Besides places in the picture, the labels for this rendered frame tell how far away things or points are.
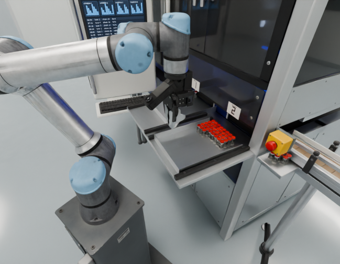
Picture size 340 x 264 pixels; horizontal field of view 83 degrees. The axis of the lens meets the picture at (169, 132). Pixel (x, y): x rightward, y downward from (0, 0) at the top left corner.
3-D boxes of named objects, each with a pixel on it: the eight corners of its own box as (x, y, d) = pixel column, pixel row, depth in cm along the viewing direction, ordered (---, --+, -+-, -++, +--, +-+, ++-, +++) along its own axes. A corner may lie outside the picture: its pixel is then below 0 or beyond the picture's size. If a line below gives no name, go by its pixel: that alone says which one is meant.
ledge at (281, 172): (276, 150, 95) (278, 147, 94) (301, 167, 86) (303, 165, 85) (256, 159, 90) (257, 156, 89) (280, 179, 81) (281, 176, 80)
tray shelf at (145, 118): (189, 94, 144) (189, 91, 143) (264, 151, 95) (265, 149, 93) (127, 109, 127) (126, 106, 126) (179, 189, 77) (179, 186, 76)
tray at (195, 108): (193, 94, 139) (193, 89, 137) (215, 111, 121) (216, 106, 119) (149, 105, 127) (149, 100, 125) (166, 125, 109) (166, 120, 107)
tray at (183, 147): (208, 122, 111) (209, 117, 109) (241, 150, 93) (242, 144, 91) (154, 139, 99) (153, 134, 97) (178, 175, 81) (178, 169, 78)
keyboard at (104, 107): (151, 96, 153) (151, 92, 152) (156, 103, 143) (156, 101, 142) (98, 105, 142) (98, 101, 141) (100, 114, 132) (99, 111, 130)
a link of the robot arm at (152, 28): (112, 26, 45) (159, 26, 46) (119, 19, 54) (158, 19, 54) (117, 61, 50) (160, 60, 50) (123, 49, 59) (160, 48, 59)
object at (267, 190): (190, 97, 325) (194, 40, 272) (309, 189, 179) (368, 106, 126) (133, 111, 289) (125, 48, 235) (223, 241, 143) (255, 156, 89)
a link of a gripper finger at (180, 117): (186, 129, 72) (187, 107, 66) (172, 133, 70) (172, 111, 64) (182, 124, 74) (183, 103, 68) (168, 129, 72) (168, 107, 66)
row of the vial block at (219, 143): (202, 129, 106) (203, 122, 103) (223, 149, 93) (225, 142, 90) (199, 130, 105) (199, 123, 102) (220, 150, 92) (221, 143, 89)
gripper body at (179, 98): (193, 107, 66) (196, 73, 59) (171, 113, 63) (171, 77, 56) (182, 98, 72) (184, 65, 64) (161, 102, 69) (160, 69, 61)
